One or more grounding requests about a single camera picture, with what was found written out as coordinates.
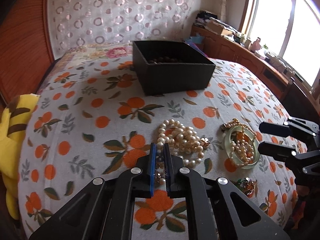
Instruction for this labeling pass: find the blue purple blanket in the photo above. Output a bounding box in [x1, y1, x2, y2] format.
[187, 42, 208, 57]

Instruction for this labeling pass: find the white pearl necklace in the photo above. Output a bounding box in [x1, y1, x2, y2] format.
[154, 119, 206, 186]

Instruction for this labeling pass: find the small pearl bracelet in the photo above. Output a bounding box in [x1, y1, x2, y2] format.
[229, 139, 254, 167]

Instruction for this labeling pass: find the amber green brooch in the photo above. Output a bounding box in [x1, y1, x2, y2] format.
[235, 177, 257, 196]

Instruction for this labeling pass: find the yellow striped plush toy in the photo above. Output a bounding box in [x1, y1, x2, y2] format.
[1, 94, 39, 220]

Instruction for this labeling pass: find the orange print bed sheet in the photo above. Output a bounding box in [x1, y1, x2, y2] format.
[18, 54, 298, 236]

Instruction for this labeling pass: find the pink figurine on sill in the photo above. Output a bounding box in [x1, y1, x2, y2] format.
[250, 37, 261, 53]

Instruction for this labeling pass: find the wooden sideboard cabinet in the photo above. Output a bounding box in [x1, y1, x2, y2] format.
[190, 24, 320, 111]

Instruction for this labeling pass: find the window with frame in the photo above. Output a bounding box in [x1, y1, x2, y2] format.
[242, 0, 319, 90]

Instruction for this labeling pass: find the black storage box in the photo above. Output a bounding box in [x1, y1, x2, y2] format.
[132, 40, 216, 96]

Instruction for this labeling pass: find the pile of books and clutter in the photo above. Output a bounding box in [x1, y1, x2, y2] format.
[194, 10, 238, 36]

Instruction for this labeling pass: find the circle pattern sheer curtain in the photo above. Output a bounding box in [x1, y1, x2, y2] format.
[47, 0, 194, 58]

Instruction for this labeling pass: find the floral quilt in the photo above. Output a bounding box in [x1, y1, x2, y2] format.
[37, 43, 133, 94]

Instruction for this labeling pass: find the gold chain jewelry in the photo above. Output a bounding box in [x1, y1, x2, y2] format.
[221, 118, 257, 139]

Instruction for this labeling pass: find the green jade bangle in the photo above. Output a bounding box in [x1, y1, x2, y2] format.
[225, 129, 260, 169]

